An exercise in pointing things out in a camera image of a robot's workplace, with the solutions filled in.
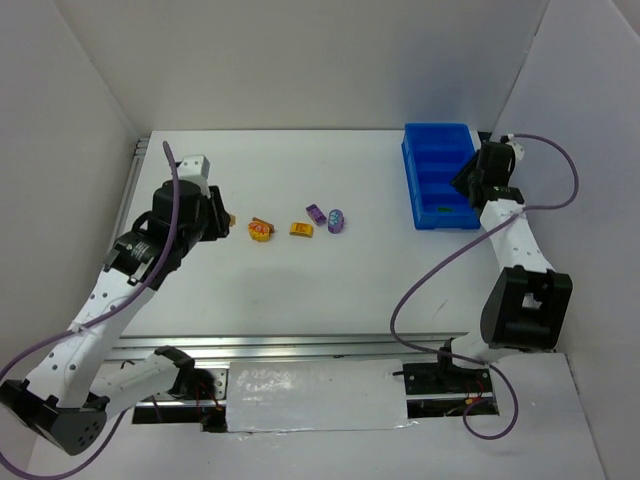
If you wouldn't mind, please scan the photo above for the aluminium front rail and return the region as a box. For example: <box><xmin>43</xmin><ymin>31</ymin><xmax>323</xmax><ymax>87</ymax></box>
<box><xmin>106</xmin><ymin>334</ymin><xmax>419</xmax><ymax>362</ymax></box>

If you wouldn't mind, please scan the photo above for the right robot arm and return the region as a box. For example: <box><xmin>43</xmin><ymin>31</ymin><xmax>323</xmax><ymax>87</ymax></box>
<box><xmin>444</xmin><ymin>135</ymin><xmax>573</xmax><ymax>370</ymax></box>

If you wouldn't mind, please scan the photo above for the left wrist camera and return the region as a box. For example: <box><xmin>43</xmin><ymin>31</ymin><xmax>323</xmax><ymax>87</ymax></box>
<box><xmin>177</xmin><ymin>154</ymin><xmax>210</xmax><ymax>197</ymax></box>

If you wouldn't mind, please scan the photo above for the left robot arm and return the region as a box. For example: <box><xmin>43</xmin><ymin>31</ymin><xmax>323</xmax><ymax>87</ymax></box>
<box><xmin>1</xmin><ymin>180</ymin><xmax>231</xmax><ymax>456</ymax></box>

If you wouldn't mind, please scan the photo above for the white taped panel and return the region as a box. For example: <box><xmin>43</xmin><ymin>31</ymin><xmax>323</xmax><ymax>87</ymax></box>
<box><xmin>226</xmin><ymin>359</ymin><xmax>411</xmax><ymax>433</ymax></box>

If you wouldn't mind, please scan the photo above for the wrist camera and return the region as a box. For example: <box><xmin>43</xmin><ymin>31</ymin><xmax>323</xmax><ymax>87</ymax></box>
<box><xmin>500</xmin><ymin>134</ymin><xmax>525</xmax><ymax>162</ymax></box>
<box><xmin>177</xmin><ymin>154</ymin><xmax>210</xmax><ymax>197</ymax></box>

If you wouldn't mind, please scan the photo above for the purple rectangular lego brick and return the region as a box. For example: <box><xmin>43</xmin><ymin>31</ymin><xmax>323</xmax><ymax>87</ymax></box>
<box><xmin>306</xmin><ymin>204</ymin><xmax>327</xmax><ymax>226</ymax></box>

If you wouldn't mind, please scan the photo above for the purple round flower lego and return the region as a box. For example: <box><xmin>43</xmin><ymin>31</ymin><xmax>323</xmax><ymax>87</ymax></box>
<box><xmin>327</xmin><ymin>209</ymin><xmax>345</xmax><ymax>234</ymax></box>

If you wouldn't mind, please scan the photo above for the brown lego plate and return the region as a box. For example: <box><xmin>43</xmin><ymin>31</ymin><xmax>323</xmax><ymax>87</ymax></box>
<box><xmin>252</xmin><ymin>217</ymin><xmax>275</xmax><ymax>233</ymax></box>

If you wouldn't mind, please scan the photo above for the blue compartment bin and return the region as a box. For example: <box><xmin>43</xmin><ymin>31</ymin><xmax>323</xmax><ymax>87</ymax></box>
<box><xmin>401</xmin><ymin>123</ymin><xmax>480</xmax><ymax>230</ymax></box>

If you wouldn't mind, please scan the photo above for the yellow round orange-print lego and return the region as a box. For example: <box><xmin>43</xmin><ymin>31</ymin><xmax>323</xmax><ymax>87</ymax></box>
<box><xmin>248</xmin><ymin>221</ymin><xmax>272</xmax><ymax>242</ymax></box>

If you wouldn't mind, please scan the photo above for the small yellow sloped lego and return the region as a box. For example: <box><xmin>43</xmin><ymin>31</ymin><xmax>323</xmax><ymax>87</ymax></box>
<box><xmin>289</xmin><ymin>222</ymin><xmax>314</xmax><ymax>238</ymax></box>

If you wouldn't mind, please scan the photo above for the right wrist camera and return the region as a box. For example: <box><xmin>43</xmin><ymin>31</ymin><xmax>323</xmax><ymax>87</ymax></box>
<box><xmin>500</xmin><ymin>134</ymin><xmax>525</xmax><ymax>162</ymax></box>

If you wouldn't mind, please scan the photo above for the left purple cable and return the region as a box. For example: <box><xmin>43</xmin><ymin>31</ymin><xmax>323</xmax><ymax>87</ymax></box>
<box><xmin>0</xmin><ymin>140</ymin><xmax>180</xmax><ymax>479</ymax></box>

